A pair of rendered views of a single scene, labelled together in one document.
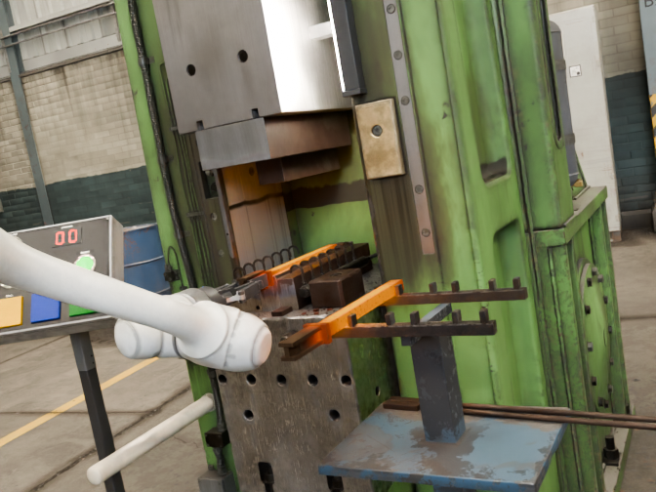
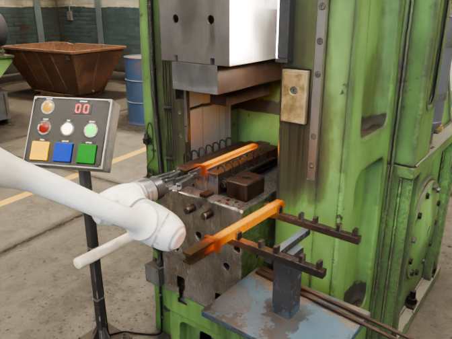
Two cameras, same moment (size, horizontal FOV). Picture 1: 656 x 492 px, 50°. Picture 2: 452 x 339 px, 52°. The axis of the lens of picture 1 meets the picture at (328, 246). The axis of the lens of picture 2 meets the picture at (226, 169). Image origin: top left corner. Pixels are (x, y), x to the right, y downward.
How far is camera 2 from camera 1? 0.33 m
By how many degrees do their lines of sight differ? 14
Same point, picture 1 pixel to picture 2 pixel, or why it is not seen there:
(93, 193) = (130, 19)
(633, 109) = not seen: outside the picture
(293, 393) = not seen: hidden behind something
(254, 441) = (177, 264)
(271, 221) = (219, 116)
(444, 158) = (335, 121)
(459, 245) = (331, 180)
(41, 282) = (38, 190)
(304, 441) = (205, 274)
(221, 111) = (190, 53)
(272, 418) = not seen: hidden behind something
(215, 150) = (182, 78)
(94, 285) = (72, 194)
